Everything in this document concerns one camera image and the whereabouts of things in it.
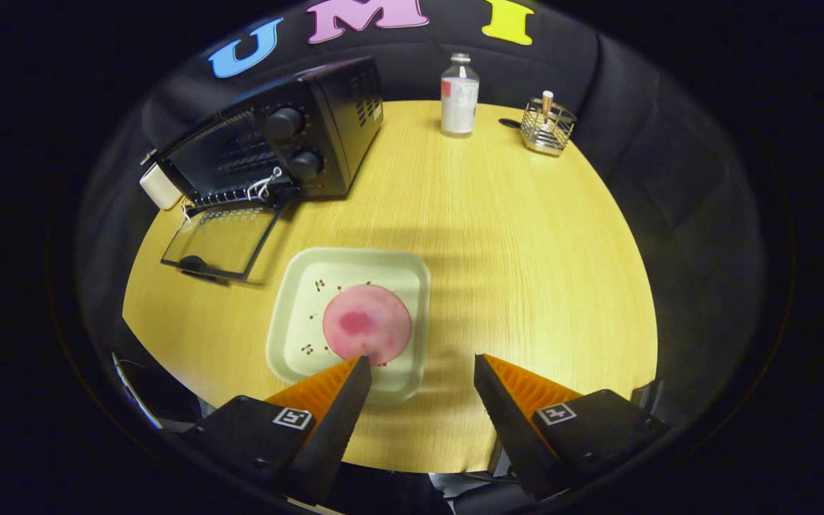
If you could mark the clear plastic bottle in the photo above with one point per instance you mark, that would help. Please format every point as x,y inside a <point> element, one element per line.
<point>460,100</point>

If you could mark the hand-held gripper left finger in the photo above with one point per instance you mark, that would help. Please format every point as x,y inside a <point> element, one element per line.
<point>333,429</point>

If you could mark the glass toaster oven door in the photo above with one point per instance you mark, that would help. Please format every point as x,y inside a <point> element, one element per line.
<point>219,239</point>

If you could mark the small white stick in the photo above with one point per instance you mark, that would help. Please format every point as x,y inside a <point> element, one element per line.
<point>547,100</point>

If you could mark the pink round cake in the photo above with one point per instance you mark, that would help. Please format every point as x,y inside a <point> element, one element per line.
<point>376,322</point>

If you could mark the white square plate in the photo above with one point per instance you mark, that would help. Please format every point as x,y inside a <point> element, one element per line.
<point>297,286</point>

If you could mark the black oven knob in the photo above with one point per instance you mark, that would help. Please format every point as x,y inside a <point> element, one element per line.
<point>305,165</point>
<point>284,123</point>

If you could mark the white bread toaster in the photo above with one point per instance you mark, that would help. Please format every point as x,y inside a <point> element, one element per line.
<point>159,187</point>

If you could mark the black toaster oven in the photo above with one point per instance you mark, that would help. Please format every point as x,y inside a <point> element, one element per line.
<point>340,129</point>

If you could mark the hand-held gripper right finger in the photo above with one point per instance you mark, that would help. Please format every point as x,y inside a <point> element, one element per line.
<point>512,429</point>

